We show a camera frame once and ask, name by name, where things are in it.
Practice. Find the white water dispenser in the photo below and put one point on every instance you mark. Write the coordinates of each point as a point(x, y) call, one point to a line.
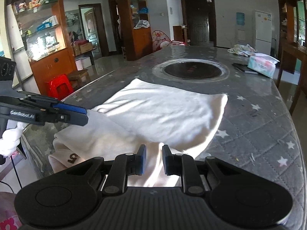
point(240, 32)

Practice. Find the cream white garment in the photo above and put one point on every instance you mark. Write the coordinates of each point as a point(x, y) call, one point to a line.
point(142, 114)

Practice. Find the white refrigerator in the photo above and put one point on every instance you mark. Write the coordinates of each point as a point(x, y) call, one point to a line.
point(262, 32)

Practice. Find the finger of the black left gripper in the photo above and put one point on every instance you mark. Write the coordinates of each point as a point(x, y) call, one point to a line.
point(42, 118)
point(31, 103)

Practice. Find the polka dot play tent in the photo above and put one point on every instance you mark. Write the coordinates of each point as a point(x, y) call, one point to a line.
point(161, 40)

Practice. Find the crumpled patterned cloth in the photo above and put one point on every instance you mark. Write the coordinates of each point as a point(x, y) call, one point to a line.
point(242, 50)

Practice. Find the red plastic stool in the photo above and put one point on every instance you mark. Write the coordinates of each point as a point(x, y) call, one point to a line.
point(59, 88)

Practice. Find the round black induction cooktop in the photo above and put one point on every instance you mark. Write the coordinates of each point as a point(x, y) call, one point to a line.
point(191, 70)

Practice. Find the wooden sideboard with shelves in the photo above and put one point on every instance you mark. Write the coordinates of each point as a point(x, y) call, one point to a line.
point(292, 43)

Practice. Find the small wooden stool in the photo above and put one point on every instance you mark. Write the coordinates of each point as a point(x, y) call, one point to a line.
point(79, 78)

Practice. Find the white gloved left hand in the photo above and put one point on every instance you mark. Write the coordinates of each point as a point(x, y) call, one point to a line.
point(10, 139)

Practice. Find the glass display cabinet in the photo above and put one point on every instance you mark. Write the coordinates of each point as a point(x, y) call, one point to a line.
point(43, 28)

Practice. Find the pastel tissue pack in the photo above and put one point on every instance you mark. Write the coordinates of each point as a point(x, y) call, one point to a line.
point(263, 64)

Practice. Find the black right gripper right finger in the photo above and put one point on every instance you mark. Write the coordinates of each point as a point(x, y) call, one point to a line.
point(229, 197)

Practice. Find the black flat remote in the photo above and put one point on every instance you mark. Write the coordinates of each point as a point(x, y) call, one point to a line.
point(244, 68)

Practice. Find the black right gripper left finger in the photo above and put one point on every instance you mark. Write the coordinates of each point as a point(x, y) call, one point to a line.
point(71, 196)

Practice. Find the dark wooden entrance door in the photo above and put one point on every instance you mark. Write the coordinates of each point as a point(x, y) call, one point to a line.
point(200, 19)

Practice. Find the grey star quilted table cover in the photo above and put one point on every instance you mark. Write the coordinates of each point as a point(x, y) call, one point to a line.
point(256, 134)

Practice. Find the wooden shelf cabinet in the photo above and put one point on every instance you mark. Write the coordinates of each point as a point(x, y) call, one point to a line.
point(135, 28)

